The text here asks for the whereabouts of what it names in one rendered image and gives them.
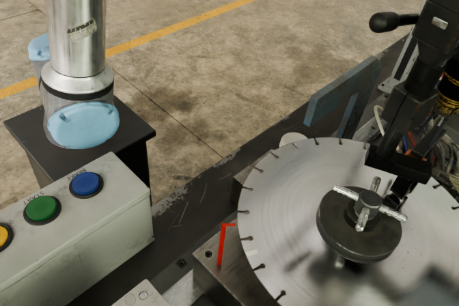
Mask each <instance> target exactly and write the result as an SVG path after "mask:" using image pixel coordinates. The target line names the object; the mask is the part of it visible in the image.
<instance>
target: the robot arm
mask: <svg viewBox="0 0 459 306"><path fill-rule="evenodd" d="M45 4H46V20H47V29H48V33H45V34H42V35H41V36H38V37H37V38H34V39H33V40H32V41H31V42H30V43H29V46H28V51H29V59H30V60H31V62H32V65H33V69H34V72H35V74H36V79H37V82H38V87H39V90H40V95H41V98H42V103H43V106H44V121H43V127H44V131H45V134H46V137H47V139H48V140H49V141H50V142H51V143H53V144H54V145H56V146H58V147H61V148H65V149H87V148H92V147H95V146H97V145H100V144H102V143H104V142H105V141H106V140H107V139H110V138H111V137H112V136H113V135H114V134H115V133H116V131H117V129H118V127H119V125H120V118H119V112H118V110H117V109H116V107H115V105H114V101H113V90H114V72H113V70H112V68H111V67H110V66H109V65H108V64H107V63H106V62H105V48H106V9H107V0H45Z"/></svg>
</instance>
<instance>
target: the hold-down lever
mask: <svg viewBox="0 0 459 306"><path fill-rule="evenodd" d="M418 18H419V15H418V14H417V13H412V14H399V15H398V14H397V13H395V12H378V13H375V14H373V15H372V16H371V18H370V20H369V27H370V29H371V30H372V31H373V32H374V33H383V32H388V31H393V30H395V29H397V28H398V27H399V26H405V25H415V24H416V22H417V20H418Z"/></svg>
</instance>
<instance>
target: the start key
mask: <svg viewBox="0 0 459 306"><path fill-rule="evenodd" d="M56 211H57V204H56V201H55V200H54V199H53V198H52V197H49V196H40V197H37V198H35V199H33V200H31V201H30V202H29V204H28V205H27V209H26V213H27V216H28V217H29V219H30V220H32V221H36V222H40V221H45V220H47V219H49V218H51V217H52V216H53V215H54V214H55V213H56Z"/></svg>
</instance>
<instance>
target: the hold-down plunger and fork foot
mask: <svg viewBox="0 0 459 306"><path fill-rule="evenodd" d="M431 23H432V24H433V25H436V26H437V27H440V28H441V29H446V27H447V25H448V22H446V21H444V20H442V19H440V18H438V17H434V18H433V19H432V22H431ZM447 60H448V59H446V60H445V61H444V62H443V63H442V64H441V65H440V67H443V66H445V64H446V63H447ZM403 136H404V133H401V132H400V131H399V130H397V129H395V128H394V127H392V126H391V125H390V124H389V125H388V127H387V129H386V131H385V133H384V135H383V137H382V139H381V141H380V143H379V145H378V146H376V145H372V144H370V146H369V148H368V149H367V152H366V155H365V161H364V165H366V166H368V167H372V168H374V169H378V170H381V171H385V172H387V173H391V174H393V175H396V176H397V178H396V179H395V181H394V183H393V184H392V186H391V188H390V191H391V192H393V193H394V194H395V195H397V196H398V197H399V198H400V199H404V197H405V195H406V194H407V193H408V190H409V189H410V192H409V193H410V194H411V193H412V192H413V190H414V188H415V187H416V186H417V184H418V183H421V184H427V183H428V181H429V179H430V178H431V177H432V163H429V162H427V161H423V160H421V159H418V158H414V157H412V156H407V155H405V154H401V153H398V152H395V150H396V148H397V147H398V145H399V143H400V141H401V139H402V138H403Z"/></svg>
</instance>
